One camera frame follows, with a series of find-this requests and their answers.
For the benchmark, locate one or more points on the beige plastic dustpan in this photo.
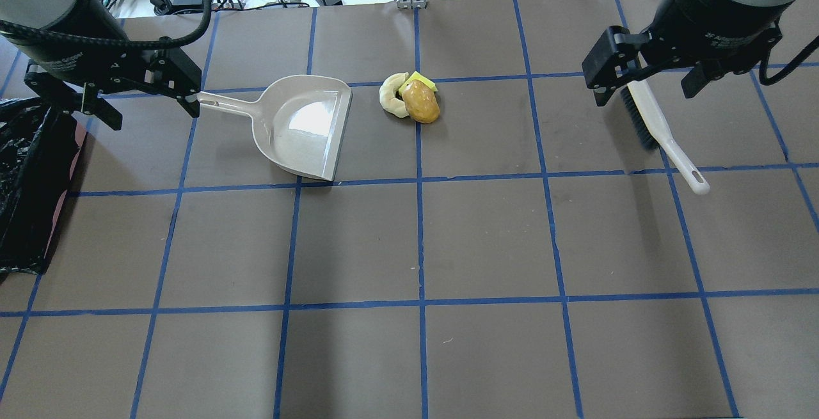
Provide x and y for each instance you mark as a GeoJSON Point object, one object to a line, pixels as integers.
{"type": "Point", "coordinates": [297, 122]}

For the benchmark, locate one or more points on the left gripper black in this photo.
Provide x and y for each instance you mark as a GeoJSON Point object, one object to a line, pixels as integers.
{"type": "Point", "coordinates": [69, 52]}

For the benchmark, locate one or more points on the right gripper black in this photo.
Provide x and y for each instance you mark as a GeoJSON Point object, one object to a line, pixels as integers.
{"type": "Point", "coordinates": [709, 30]}

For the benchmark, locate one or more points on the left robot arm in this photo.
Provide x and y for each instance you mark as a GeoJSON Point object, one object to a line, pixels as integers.
{"type": "Point", "coordinates": [79, 24]}

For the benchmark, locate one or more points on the yellow sponge piece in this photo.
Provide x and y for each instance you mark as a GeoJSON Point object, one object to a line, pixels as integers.
{"type": "Point", "coordinates": [417, 76]}

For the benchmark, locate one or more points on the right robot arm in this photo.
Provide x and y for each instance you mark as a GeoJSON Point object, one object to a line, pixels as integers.
{"type": "Point", "coordinates": [725, 18]}

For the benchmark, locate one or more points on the bin with black bag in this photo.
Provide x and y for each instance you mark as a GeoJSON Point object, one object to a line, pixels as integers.
{"type": "Point", "coordinates": [40, 151]}

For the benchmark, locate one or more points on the pale toy croissant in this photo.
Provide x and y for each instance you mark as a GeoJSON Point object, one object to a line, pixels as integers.
{"type": "Point", "coordinates": [388, 92]}

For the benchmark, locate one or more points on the brown toy potato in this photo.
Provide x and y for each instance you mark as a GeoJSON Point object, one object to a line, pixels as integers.
{"type": "Point", "coordinates": [421, 103]}

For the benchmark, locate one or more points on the white hand brush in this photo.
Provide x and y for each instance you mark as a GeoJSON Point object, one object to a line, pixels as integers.
{"type": "Point", "coordinates": [654, 132]}

